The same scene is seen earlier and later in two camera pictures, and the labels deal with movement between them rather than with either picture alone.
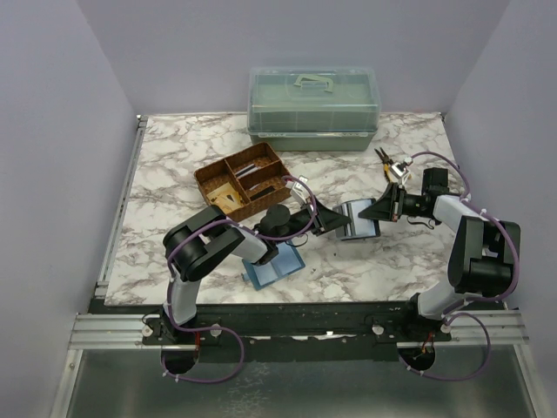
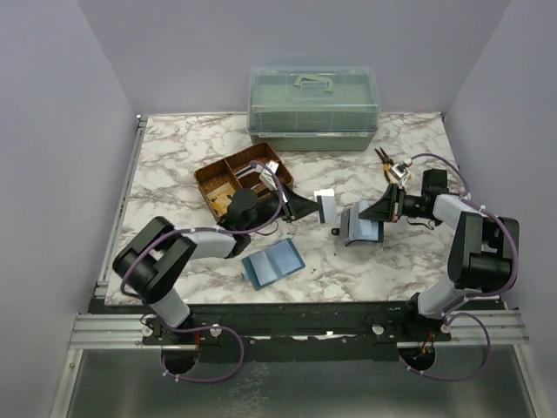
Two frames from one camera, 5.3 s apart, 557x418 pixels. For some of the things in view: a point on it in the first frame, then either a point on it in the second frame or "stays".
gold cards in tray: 225,198 stays
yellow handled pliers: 387,162 stays
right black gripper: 389,207 stays
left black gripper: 327,219 to 295,206
